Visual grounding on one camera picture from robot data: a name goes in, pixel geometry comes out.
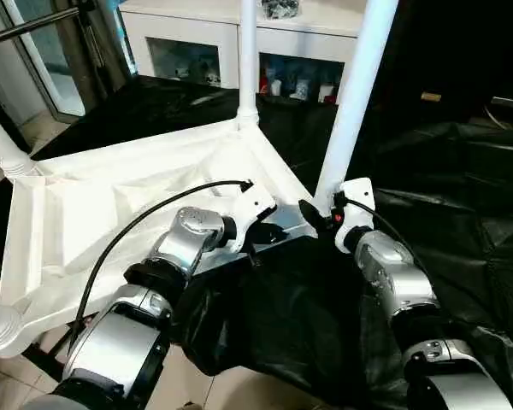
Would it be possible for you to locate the white plastic table top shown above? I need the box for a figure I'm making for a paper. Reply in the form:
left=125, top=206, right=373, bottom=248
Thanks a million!
left=0, top=118, right=322, bottom=359

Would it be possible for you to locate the black mat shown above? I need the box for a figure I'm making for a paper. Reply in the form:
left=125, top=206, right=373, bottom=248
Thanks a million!
left=0, top=72, right=513, bottom=410

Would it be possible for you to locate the dark cabinet with gold label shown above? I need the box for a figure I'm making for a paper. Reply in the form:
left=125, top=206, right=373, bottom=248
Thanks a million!
left=357, top=0, right=498, bottom=125

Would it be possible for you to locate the blue white patterned jar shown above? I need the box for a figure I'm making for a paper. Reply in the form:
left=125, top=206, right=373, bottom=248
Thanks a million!
left=262, top=0, right=304, bottom=20

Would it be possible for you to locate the white glass door cabinet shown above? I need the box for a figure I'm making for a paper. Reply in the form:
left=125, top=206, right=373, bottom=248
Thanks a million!
left=118, top=0, right=363, bottom=104

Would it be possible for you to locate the metal framed glass door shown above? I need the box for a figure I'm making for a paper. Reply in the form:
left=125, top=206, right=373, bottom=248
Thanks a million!
left=0, top=0, right=139, bottom=125

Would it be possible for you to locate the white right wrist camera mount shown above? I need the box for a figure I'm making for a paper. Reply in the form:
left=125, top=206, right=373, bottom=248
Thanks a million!
left=332, top=177, right=376, bottom=254

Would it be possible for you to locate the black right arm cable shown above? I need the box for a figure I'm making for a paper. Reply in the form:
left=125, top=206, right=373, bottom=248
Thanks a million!
left=332, top=190, right=438, bottom=288

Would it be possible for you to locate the black metal table frame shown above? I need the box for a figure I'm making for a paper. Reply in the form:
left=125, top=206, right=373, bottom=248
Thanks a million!
left=21, top=324, right=86, bottom=381

